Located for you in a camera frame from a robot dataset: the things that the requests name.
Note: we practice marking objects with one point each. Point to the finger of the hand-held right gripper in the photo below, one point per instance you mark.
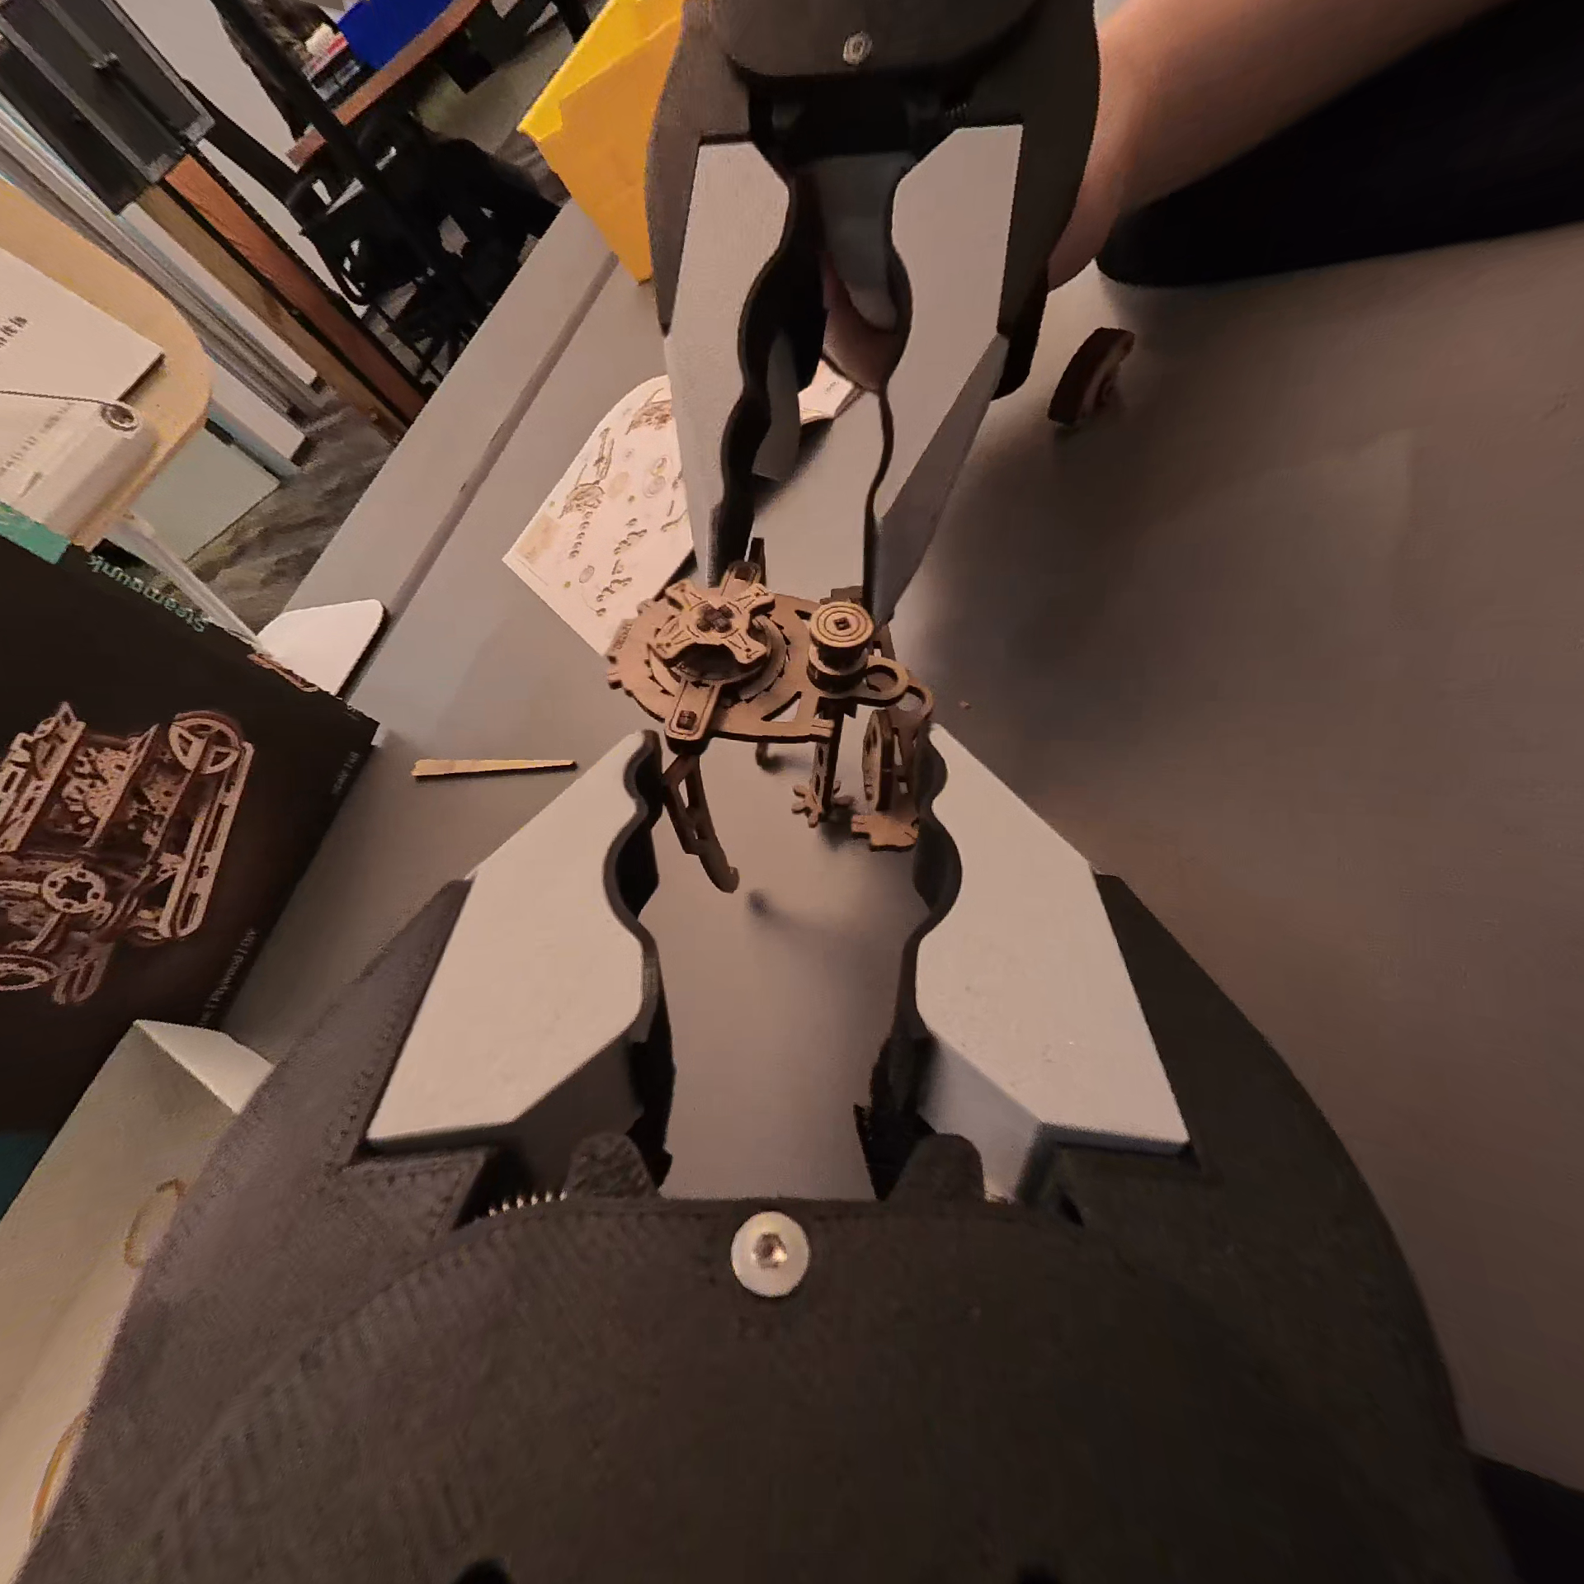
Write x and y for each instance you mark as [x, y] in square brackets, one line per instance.
[957, 274]
[725, 274]

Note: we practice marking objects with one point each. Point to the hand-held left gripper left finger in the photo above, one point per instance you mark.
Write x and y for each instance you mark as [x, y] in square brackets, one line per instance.
[521, 978]

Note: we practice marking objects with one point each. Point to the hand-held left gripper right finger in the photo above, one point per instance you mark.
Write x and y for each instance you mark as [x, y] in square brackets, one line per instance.
[1041, 978]

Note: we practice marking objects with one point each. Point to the wooden gear model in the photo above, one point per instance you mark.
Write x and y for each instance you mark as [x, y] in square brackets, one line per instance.
[718, 640]

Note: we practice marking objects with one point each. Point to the person's right forearm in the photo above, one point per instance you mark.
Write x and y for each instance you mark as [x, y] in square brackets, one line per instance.
[1237, 95]

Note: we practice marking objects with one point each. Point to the black model kit box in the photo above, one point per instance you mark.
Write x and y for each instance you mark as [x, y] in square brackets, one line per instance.
[185, 691]

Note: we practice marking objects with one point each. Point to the person's right hand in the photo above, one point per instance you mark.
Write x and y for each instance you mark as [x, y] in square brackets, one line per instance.
[867, 350]

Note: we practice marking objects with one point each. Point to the small wooden wheel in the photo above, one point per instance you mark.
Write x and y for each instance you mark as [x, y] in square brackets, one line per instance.
[1085, 381]

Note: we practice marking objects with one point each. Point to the yellow plastic bin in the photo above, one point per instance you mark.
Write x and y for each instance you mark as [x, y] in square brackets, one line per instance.
[609, 135]

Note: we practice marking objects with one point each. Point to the thin wooden stick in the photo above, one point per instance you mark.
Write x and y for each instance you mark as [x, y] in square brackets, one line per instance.
[495, 765]

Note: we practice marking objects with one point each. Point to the printed instruction sheet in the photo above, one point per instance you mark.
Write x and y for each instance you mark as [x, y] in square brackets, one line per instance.
[592, 517]

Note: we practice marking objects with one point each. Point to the black office chair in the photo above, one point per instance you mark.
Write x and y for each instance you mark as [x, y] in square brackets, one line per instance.
[436, 209]

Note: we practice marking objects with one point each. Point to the wooden top table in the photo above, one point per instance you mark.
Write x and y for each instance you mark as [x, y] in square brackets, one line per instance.
[404, 73]

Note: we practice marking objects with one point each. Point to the white cardboard piece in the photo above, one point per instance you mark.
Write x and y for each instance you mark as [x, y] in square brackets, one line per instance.
[328, 650]

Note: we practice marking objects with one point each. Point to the person's dark clothing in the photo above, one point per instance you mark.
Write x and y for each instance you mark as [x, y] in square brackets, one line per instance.
[1359, 241]

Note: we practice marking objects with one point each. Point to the blue plastic bin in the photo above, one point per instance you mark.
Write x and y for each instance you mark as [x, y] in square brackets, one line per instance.
[386, 23]

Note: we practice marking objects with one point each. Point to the brown wooden board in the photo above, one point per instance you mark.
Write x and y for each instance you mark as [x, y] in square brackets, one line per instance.
[284, 282]

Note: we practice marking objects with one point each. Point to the white cardboard box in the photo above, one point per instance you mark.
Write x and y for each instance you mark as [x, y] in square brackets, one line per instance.
[73, 1239]

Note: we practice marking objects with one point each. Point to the round plywood side table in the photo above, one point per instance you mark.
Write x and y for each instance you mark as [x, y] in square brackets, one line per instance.
[172, 372]

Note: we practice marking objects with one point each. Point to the black metal cabinet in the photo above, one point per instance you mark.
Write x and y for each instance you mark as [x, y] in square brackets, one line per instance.
[96, 86]

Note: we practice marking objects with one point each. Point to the white paper booklet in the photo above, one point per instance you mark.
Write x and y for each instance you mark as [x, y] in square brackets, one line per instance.
[66, 334]

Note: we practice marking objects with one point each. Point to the white flat box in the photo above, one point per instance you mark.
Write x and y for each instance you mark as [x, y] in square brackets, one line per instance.
[66, 474]

